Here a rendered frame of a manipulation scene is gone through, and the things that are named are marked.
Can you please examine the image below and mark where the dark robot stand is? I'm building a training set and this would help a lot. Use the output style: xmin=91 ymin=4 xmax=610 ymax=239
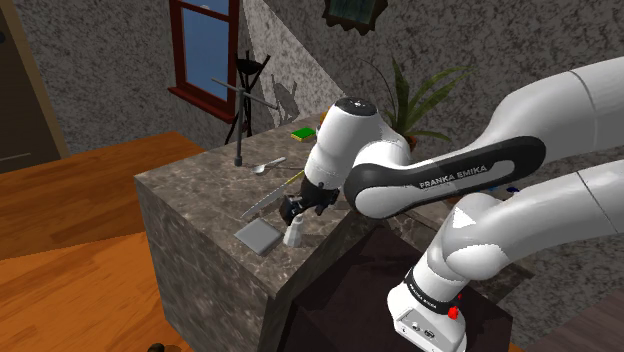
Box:
xmin=276 ymin=225 xmax=514 ymax=352

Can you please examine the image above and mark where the grey square flat block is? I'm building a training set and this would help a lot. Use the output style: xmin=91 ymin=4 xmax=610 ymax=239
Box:
xmin=233 ymin=217 xmax=284 ymax=257

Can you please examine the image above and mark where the silver spoon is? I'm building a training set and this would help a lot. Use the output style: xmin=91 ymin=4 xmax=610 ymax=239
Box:
xmin=251 ymin=156 xmax=288 ymax=176

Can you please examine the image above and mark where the white salt shaker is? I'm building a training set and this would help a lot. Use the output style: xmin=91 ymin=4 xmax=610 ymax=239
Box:
xmin=283 ymin=215 xmax=305 ymax=248

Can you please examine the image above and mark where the brown door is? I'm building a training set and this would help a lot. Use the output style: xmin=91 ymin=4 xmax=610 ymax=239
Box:
xmin=0 ymin=0 xmax=71 ymax=175

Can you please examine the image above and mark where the red framed window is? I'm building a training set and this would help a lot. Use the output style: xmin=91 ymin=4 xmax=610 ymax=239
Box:
xmin=167 ymin=0 xmax=242 ymax=124

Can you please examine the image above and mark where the green and yellow sponge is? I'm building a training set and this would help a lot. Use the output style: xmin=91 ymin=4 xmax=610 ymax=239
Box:
xmin=290 ymin=126 xmax=318 ymax=144

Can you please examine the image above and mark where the black coat rack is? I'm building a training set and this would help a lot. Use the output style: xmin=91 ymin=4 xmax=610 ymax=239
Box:
xmin=224 ymin=50 xmax=272 ymax=146

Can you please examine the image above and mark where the grey pole stand with crossbar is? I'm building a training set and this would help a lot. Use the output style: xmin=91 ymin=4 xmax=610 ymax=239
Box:
xmin=210 ymin=76 xmax=281 ymax=168

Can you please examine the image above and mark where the knife with yellow handle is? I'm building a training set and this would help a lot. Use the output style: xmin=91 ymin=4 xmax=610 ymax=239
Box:
xmin=240 ymin=169 xmax=306 ymax=220

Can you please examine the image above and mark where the green potted plant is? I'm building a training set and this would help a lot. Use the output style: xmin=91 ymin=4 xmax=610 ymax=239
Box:
xmin=359 ymin=55 xmax=475 ymax=153

